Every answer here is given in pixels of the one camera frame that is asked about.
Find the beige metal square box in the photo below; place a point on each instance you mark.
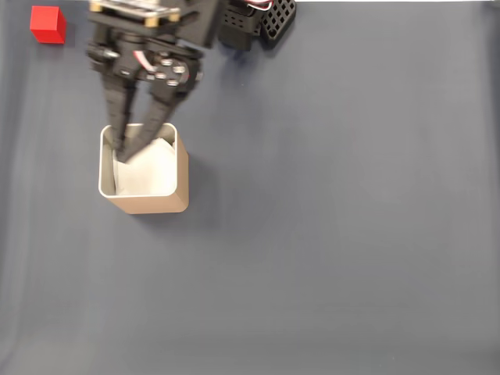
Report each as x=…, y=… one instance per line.
x=156, y=205

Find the dark blue table mat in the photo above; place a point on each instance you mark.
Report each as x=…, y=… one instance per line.
x=312, y=234

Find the red cube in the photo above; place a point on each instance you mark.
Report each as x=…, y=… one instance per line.
x=45, y=21

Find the white tissue paper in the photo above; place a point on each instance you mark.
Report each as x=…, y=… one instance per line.
x=148, y=176

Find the camera circuit board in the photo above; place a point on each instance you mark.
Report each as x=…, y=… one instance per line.
x=133, y=9

